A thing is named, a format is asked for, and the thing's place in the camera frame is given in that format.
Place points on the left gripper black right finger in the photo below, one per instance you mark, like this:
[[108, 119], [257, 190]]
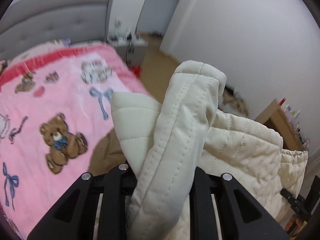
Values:
[[221, 208]]

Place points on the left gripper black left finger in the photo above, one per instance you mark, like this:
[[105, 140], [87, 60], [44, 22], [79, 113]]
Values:
[[92, 208]]

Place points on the cream quilted jacket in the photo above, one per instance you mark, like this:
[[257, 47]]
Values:
[[165, 142]]

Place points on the person's right hand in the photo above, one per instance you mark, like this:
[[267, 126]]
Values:
[[297, 223]]

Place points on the brown puffer jacket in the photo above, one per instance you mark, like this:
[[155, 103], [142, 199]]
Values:
[[106, 155]]

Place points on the wooden shelf with items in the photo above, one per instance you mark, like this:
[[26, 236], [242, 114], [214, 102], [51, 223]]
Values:
[[274, 118]]

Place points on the pink cartoon print blanket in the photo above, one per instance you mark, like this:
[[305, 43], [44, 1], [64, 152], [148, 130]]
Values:
[[55, 108]]

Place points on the grey bedside table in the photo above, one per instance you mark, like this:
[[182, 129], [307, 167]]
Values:
[[130, 47]]

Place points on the grey upholstered headboard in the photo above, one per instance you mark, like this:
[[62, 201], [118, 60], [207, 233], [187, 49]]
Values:
[[28, 23]]

